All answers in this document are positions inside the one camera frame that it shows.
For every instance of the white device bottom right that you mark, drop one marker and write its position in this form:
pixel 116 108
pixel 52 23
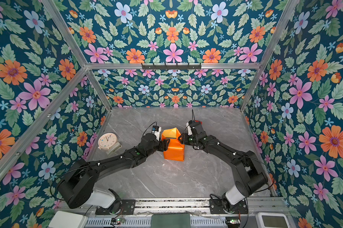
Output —
pixel 273 220

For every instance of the white box bottom left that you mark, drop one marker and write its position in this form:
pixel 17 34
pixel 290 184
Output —
pixel 64 219

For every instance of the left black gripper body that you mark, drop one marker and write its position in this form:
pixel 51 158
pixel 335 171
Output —
pixel 160 147

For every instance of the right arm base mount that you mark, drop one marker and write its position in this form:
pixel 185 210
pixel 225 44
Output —
pixel 222 206

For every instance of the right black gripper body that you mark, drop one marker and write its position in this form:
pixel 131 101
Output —
pixel 184 138

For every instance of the round white analog clock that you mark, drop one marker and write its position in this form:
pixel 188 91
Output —
pixel 108 142

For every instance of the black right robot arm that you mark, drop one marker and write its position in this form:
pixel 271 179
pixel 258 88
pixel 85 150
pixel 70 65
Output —
pixel 248 172

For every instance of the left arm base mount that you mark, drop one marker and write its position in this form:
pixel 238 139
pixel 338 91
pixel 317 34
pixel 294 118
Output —
pixel 118 208

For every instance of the yellow wrapping paper sheet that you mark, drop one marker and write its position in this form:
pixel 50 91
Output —
pixel 175 149

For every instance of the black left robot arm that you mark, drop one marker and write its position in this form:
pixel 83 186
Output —
pixel 77 186

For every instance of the green centre box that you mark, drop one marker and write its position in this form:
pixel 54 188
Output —
pixel 174 220

